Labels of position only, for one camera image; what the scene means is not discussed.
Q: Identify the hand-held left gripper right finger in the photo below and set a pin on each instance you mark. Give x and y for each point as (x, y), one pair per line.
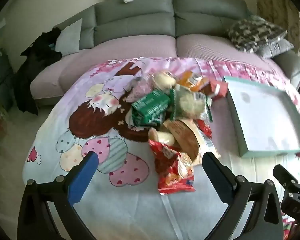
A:
(220, 177)

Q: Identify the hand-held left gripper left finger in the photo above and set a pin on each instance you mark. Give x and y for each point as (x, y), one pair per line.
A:
(83, 177)

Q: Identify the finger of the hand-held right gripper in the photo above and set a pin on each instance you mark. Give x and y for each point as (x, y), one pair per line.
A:
(285, 177)

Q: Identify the red snack packet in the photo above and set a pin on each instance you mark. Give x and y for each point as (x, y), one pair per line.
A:
(170, 170)

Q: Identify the small red candy packet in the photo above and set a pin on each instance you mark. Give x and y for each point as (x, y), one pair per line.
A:
(205, 128)

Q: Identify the beige bread packet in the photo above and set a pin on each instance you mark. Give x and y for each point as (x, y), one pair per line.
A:
(185, 135)

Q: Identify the teal shallow box tray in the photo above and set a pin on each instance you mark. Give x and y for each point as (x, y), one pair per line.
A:
(265, 120)

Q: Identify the cream bun clear packet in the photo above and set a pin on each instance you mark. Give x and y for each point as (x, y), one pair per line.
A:
(162, 137)
(163, 80)

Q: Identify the red white biscuit packet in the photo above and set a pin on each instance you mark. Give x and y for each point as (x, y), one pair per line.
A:
(216, 90)

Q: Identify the printed cartoon blanket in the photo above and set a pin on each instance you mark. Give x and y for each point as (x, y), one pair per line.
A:
(115, 205)

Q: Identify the clear green-edged bread packet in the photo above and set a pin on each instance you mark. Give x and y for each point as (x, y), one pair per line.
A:
(190, 102)

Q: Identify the green snack packet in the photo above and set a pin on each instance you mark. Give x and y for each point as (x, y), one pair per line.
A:
(150, 107)

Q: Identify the orange snack packet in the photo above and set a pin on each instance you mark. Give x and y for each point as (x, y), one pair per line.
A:
(187, 78)

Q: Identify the pink snack packet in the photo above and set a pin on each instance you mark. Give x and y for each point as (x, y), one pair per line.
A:
(140, 90)

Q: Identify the grey cushion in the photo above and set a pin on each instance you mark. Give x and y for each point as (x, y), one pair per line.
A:
(277, 48)

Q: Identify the dark teal furniture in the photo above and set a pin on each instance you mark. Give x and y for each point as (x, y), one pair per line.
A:
(0, 80)

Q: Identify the black clothing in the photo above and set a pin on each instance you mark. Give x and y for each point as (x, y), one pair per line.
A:
(37, 55)

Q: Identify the pink sofa seat cover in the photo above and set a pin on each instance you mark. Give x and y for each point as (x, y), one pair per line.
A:
(202, 45)

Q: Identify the pale blue cushion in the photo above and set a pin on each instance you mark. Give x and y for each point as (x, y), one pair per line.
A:
(68, 40)

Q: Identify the black white patterned cushion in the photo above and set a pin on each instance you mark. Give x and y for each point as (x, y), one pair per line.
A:
(255, 32)

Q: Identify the grey sofa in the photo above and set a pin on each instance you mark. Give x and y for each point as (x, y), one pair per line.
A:
(140, 17)

